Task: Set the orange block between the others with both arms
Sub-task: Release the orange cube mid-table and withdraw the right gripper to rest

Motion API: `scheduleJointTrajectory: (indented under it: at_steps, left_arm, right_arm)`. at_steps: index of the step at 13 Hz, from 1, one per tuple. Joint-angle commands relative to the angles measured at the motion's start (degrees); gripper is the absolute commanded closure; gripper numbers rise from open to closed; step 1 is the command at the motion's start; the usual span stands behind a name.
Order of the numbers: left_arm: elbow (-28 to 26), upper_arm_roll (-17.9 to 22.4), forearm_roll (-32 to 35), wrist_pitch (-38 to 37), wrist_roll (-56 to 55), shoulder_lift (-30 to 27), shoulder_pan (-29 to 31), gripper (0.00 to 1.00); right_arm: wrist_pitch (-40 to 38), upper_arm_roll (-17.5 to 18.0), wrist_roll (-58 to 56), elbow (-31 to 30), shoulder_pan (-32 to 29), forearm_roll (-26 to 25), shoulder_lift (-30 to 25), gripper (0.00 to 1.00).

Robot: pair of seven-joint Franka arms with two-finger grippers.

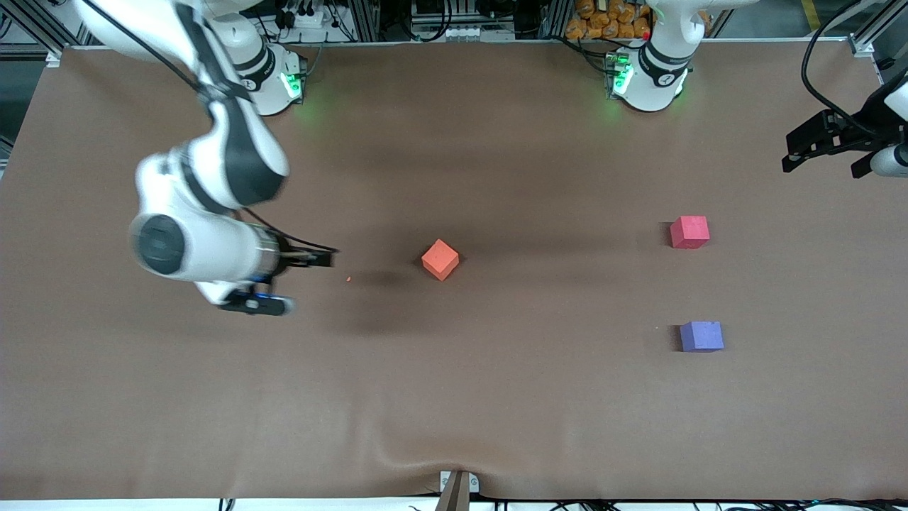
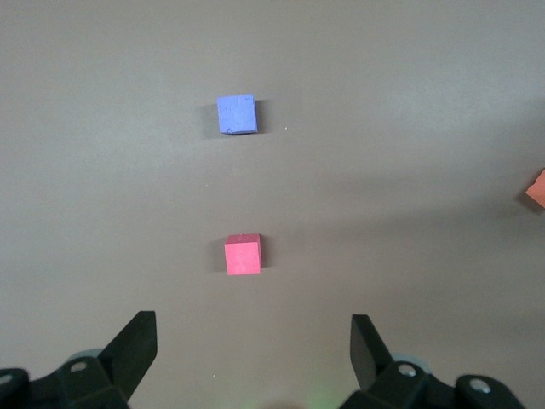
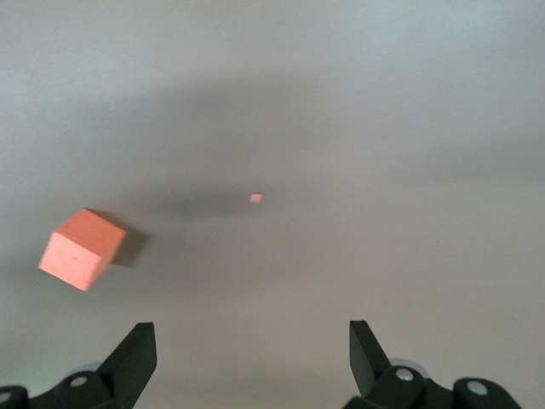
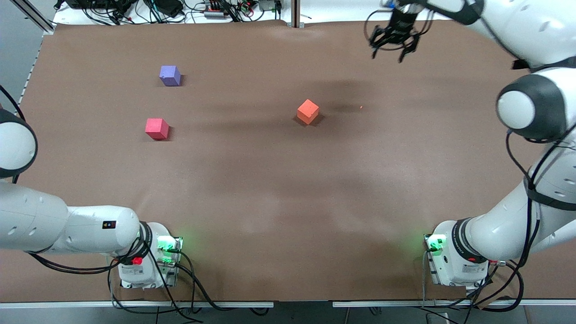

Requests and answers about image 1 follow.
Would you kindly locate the red foam block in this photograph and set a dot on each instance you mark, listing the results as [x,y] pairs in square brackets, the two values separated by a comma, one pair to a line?
[689,232]

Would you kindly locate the pile of orange netted items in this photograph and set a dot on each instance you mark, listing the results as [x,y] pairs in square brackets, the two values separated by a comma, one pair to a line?
[603,21]

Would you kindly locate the brown camera post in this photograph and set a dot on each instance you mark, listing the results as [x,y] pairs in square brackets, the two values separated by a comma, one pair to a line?
[454,497]

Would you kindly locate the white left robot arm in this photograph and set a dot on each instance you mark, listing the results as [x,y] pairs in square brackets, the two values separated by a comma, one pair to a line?
[652,89]

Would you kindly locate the purple foam block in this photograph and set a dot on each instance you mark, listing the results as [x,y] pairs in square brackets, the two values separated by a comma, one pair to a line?
[701,336]

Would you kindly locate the white terminal block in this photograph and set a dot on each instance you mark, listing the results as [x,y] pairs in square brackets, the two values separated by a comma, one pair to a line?
[461,32]

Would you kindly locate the aluminium frame pillar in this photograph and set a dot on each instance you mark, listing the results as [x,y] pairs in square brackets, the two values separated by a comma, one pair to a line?
[557,18]
[365,21]

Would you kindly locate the grey metal bracket plate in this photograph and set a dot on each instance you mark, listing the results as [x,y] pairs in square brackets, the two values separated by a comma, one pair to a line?
[474,484]

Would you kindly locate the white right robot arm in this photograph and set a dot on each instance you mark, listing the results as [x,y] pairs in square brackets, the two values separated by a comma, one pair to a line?
[206,248]

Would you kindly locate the aluminium frame struts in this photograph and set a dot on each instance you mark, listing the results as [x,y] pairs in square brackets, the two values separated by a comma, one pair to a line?
[42,32]

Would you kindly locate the aluminium frame corner profile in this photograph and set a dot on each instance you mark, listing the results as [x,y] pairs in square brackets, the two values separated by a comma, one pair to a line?
[862,44]

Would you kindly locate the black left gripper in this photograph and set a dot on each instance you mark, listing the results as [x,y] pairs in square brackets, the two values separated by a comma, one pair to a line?
[853,137]

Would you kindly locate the white power strip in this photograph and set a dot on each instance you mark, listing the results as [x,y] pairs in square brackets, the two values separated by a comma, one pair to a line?
[308,18]

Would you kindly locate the orange foam block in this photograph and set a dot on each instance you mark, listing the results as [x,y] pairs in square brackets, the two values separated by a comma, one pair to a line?
[440,260]

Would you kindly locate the brown table mat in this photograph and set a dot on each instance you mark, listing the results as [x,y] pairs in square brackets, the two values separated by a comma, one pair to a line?
[454,390]

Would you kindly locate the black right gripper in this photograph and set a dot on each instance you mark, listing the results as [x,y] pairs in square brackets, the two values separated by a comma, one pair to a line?
[292,257]

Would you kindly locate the white corner clamp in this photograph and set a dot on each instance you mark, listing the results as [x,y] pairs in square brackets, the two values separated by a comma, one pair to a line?
[54,58]

